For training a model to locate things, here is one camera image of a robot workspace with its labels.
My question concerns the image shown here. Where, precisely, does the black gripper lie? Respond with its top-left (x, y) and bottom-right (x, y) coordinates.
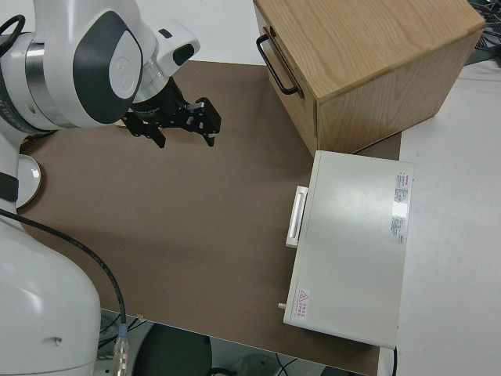
top-left (123, 78), bottom-right (222, 150)

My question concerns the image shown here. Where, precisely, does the gray plate with gold rim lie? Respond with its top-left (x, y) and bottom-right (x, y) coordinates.
top-left (15, 154), bottom-right (43, 209)

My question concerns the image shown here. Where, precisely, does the brown table mat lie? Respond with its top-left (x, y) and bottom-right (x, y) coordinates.
top-left (16, 60), bottom-right (404, 376)

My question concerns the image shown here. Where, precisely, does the wooden drawer box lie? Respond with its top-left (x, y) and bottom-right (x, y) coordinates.
top-left (253, 0), bottom-right (487, 154)

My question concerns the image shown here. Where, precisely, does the white metal appliance box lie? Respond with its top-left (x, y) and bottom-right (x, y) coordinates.
top-left (282, 150), bottom-right (415, 350)

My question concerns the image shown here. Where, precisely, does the black round stool base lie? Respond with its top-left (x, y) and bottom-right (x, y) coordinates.
top-left (132, 324), bottom-right (213, 376)

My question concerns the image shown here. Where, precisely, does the black metal drawer handle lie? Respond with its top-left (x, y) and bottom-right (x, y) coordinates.
top-left (255, 34), bottom-right (300, 96)

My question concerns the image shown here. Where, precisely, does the white appliance door handle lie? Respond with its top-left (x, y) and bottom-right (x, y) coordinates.
top-left (284, 185), bottom-right (310, 248)

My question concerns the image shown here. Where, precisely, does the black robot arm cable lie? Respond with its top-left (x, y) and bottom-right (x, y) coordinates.
top-left (0, 208), bottom-right (128, 331)

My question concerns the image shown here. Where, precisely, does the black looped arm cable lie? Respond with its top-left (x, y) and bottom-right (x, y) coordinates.
top-left (0, 14), bottom-right (26, 47)

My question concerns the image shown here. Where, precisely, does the metal cable connector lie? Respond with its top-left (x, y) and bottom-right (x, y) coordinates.
top-left (113, 323), bottom-right (132, 374)

